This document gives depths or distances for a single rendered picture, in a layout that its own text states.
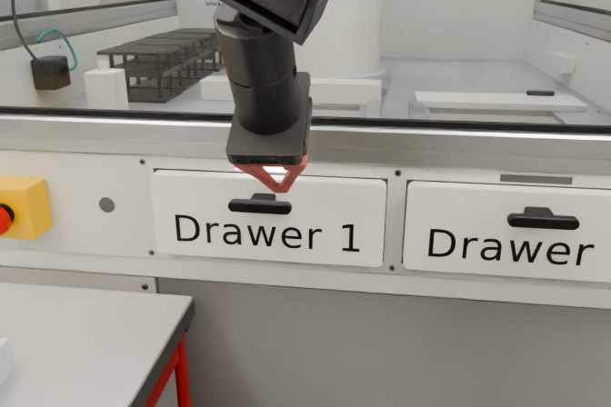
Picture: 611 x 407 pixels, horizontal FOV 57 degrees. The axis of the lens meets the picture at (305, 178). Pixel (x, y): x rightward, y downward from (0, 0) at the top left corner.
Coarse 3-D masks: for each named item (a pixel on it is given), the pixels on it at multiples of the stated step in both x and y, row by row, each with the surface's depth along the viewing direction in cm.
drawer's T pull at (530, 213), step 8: (528, 208) 63; (536, 208) 63; (544, 208) 63; (512, 216) 61; (520, 216) 61; (528, 216) 61; (536, 216) 61; (544, 216) 61; (552, 216) 61; (560, 216) 61; (568, 216) 61; (512, 224) 61; (520, 224) 61; (528, 224) 61; (536, 224) 61; (544, 224) 61; (552, 224) 61; (560, 224) 60; (568, 224) 60; (576, 224) 60
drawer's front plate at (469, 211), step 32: (416, 192) 65; (448, 192) 65; (480, 192) 64; (512, 192) 64; (544, 192) 63; (576, 192) 63; (608, 192) 63; (416, 224) 66; (448, 224) 66; (480, 224) 65; (608, 224) 63; (416, 256) 68; (448, 256) 67; (480, 256) 67; (512, 256) 66; (544, 256) 66; (576, 256) 65; (608, 256) 65
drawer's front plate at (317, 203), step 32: (160, 192) 70; (192, 192) 69; (224, 192) 68; (256, 192) 68; (288, 192) 67; (320, 192) 67; (352, 192) 66; (384, 192) 66; (160, 224) 71; (192, 224) 70; (256, 224) 69; (288, 224) 69; (320, 224) 68; (384, 224) 67; (224, 256) 71; (256, 256) 71; (288, 256) 70; (320, 256) 70; (352, 256) 69
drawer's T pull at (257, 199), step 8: (232, 200) 65; (240, 200) 65; (248, 200) 65; (256, 200) 65; (264, 200) 65; (272, 200) 66; (232, 208) 65; (240, 208) 65; (248, 208) 65; (256, 208) 65; (264, 208) 64; (272, 208) 64; (280, 208) 64; (288, 208) 64
